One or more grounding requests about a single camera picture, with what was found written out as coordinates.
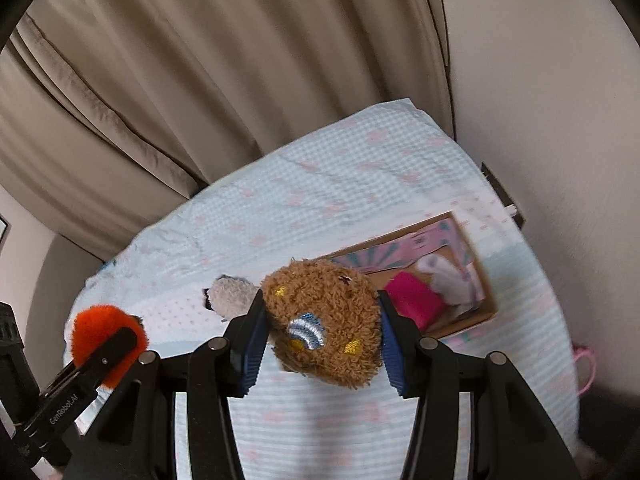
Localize orange plush toy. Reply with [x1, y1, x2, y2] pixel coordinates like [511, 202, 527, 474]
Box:
[70, 304, 149, 390]

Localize brown plush toy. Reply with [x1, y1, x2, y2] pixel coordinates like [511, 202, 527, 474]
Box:
[260, 259, 382, 389]

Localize magenta soft item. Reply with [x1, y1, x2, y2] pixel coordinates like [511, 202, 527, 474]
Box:
[384, 271, 446, 332]

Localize white sock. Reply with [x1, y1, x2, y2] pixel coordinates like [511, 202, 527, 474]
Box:
[416, 254, 475, 306]

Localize beige fluffy plush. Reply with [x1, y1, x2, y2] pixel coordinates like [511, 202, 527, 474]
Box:
[203, 274, 258, 322]

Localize pink cardboard box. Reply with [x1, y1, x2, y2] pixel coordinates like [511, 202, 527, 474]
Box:
[326, 211, 497, 338]

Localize light blue checkered blanket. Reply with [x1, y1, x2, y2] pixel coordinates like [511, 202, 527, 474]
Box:
[73, 100, 578, 479]

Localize beige curtain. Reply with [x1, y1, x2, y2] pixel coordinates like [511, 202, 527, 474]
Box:
[1, 0, 454, 259]

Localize pink cord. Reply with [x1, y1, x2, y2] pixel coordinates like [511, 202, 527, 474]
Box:
[572, 342, 598, 397]

